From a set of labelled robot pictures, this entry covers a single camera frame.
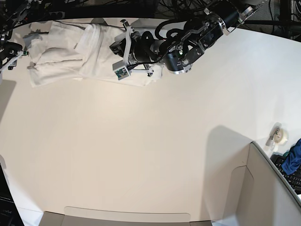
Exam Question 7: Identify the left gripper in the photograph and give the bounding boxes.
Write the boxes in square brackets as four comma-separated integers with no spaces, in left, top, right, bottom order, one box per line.
[109,39,126,57]

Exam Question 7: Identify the white printed t-shirt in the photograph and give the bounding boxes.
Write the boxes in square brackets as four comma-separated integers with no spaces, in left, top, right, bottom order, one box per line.
[23,21,162,87]

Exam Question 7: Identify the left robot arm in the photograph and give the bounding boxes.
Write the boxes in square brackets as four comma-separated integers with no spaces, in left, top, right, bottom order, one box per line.
[110,0,265,80]

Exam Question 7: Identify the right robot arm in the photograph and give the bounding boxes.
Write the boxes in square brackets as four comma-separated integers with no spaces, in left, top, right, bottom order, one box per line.
[0,0,42,68]

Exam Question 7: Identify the grey cardboard box bottom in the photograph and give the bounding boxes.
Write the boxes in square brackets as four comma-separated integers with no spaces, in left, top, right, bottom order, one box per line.
[39,206,212,226]

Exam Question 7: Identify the grey cardboard box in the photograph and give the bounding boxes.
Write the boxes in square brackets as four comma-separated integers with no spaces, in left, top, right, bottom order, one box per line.
[210,142,301,226]
[39,206,212,226]

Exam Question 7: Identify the clear tape roll dispenser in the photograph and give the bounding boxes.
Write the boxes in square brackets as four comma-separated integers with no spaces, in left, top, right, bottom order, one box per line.
[265,122,289,151]

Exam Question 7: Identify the grey cardboard box right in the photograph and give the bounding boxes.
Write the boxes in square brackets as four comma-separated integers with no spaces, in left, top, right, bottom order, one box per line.
[210,142,301,226]

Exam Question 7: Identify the blue cloth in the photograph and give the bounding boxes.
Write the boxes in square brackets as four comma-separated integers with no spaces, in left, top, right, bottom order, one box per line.
[281,139,301,175]

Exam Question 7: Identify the black keyboard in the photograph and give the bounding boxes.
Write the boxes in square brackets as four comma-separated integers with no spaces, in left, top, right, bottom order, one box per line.
[270,154,301,195]

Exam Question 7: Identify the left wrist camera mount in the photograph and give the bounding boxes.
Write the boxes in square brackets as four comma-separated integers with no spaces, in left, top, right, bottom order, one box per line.
[112,19,164,80]

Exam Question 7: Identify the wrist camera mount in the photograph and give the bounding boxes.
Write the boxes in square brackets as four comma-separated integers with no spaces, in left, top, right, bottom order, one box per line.
[0,50,29,74]
[112,19,164,80]

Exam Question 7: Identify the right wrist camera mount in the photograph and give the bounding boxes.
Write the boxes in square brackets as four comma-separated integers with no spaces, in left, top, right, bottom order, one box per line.
[0,50,29,74]

